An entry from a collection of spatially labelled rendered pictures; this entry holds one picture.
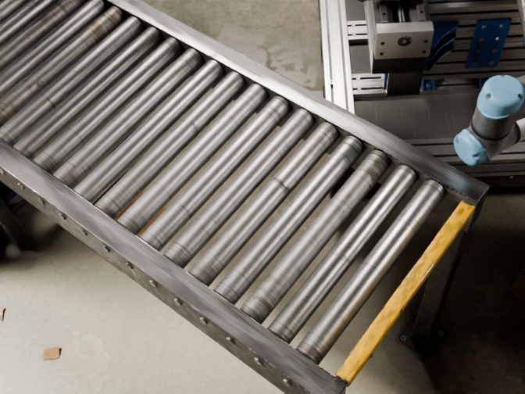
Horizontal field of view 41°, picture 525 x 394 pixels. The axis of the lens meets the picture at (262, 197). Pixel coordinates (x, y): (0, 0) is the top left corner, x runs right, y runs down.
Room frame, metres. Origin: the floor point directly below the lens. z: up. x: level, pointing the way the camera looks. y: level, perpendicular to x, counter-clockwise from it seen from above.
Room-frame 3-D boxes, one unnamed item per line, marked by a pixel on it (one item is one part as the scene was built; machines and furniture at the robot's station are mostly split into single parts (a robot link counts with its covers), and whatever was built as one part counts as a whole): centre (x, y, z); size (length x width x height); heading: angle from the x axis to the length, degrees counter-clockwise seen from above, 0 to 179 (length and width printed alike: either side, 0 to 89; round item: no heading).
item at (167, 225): (0.86, 0.08, 0.77); 0.47 x 0.05 x 0.05; 135
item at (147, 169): (0.95, 0.18, 0.77); 0.47 x 0.05 x 0.05; 135
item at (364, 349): (0.52, -0.24, 0.81); 0.43 x 0.03 x 0.02; 135
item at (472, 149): (0.80, -0.46, 0.85); 0.11 x 0.08 x 0.09; 115
